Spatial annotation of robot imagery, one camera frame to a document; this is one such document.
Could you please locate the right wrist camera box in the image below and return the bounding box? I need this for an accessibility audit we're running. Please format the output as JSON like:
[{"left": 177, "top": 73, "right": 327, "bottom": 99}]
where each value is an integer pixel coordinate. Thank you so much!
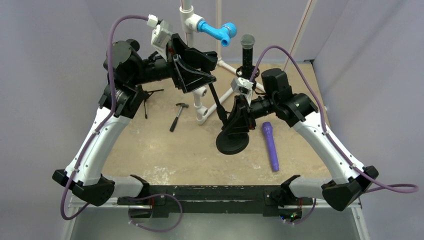
[{"left": 230, "top": 76, "right": 254, "bottom": 103}]

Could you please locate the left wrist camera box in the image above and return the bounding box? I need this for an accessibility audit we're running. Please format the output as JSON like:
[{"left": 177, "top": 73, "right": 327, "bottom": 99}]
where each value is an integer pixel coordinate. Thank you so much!
[{"left": 146, "top": 14, "right": 173, "bottom": 59}]

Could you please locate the purple microphone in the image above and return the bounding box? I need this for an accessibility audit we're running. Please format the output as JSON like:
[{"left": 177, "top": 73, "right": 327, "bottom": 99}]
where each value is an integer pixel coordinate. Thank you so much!
[{"left": 262, "top": 121, "right": 280, "bottom": 172}]

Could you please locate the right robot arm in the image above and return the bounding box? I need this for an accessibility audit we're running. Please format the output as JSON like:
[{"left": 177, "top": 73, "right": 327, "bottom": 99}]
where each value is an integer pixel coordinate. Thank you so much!
[{"left": 215, "top": 68, "right": 379, "bottom": 211}]

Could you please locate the black round-base microphone stand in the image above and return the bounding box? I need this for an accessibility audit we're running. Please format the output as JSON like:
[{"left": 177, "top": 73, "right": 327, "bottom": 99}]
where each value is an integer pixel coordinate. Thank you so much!
[{"left": 183, "top": 47, "right": 250, "bottom": 156}]

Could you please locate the small dark grey microphone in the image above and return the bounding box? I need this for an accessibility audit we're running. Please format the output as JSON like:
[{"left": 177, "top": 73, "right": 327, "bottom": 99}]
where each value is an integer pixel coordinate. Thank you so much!
[{"left": 126, "top": 38, "right": 140, "bottom": 52}]

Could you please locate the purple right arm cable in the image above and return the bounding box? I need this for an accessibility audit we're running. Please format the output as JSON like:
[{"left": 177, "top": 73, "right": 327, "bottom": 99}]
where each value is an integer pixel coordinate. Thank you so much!
[{"left": 250, "top": 45, "right": 420, "bottom": 226}]

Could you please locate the white PVC pipe frame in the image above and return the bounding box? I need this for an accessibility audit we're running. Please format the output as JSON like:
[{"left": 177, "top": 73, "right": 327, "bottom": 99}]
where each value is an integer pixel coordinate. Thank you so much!
[{"left": 178, "top": 0, "right": 319, "bottom": 126}]

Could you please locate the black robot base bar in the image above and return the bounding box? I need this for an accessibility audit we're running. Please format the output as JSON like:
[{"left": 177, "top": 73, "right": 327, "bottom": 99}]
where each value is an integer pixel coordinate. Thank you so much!
[{"left": 117, "top": 183, "right": 314, "bottom": 221}]

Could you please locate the hammer with black handle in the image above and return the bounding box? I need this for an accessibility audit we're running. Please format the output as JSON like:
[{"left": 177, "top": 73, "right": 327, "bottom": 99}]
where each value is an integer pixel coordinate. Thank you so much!
[{"left": 169, "top": 102, "right": 189, "bottom": 132}]

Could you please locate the blue plastic faucet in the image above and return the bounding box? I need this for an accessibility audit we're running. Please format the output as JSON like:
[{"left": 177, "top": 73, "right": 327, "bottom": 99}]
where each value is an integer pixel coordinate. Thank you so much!
[{"left": 197, "top": 20, "right": 238, "bottom": 47}]

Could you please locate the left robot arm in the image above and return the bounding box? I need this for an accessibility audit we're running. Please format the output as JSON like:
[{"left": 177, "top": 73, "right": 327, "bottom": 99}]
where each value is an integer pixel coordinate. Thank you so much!
[{"left": 52, "top": 33, "right": 218, "bottom": 206}]

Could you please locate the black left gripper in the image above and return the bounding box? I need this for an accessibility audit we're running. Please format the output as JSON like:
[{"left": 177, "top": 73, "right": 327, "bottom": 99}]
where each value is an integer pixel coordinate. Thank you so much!
[{"left": 130, "top": 34, "right": 216, "bottom": 92}]

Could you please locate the small black tripod stand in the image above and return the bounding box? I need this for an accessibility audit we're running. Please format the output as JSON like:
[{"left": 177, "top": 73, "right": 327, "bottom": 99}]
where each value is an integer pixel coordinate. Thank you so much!
[{"left": 137, "top": 84, "right": 164, "bottom": 119}]

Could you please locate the black tripod stand with shockmount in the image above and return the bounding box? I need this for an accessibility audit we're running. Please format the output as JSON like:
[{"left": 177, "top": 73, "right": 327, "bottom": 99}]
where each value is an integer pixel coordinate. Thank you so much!
[{"left": 235, "top": 65, "right": 260, "bottom": 80}]

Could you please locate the black speckled condenser microphone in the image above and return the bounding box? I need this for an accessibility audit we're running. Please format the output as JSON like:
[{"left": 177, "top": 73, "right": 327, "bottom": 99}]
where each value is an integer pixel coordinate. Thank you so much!
[{"left": 240, "top": 34, "right": 255, "bottom": 66}]

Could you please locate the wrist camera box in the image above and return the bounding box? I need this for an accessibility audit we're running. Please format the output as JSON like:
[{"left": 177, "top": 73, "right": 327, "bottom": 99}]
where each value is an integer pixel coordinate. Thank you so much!
[
  {"left": 146, "top": 14, "right": 173, "bottom": 59},
  {"left": 230, "top": 76, "right": 254, "bottom": 103}
]

